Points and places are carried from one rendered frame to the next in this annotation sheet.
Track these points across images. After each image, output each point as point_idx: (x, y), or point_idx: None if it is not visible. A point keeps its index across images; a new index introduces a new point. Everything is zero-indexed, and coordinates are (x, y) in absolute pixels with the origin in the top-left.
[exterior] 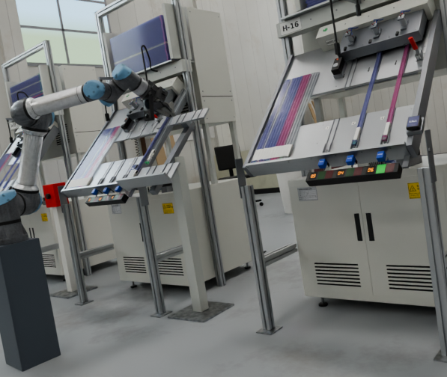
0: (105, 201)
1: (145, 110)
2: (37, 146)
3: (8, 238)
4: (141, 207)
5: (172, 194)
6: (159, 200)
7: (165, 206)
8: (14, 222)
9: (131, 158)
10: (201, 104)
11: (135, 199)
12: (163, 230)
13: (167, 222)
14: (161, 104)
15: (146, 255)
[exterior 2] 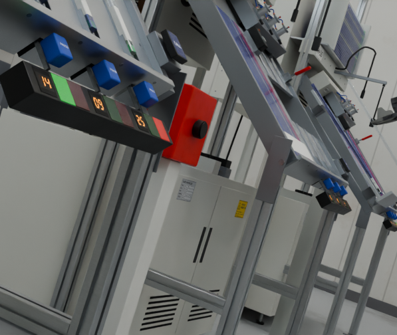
0: (342, 208)
1: None
2: None
3: None
4: (333, 222)
5: (252, 189)
6: (239, 194)
7: (241, 205)
8: None
9: (308, 133)
10: None
11: (217, 181)
12: (223, 242)
13: (231, 231)
14: None
15: (310, 290)
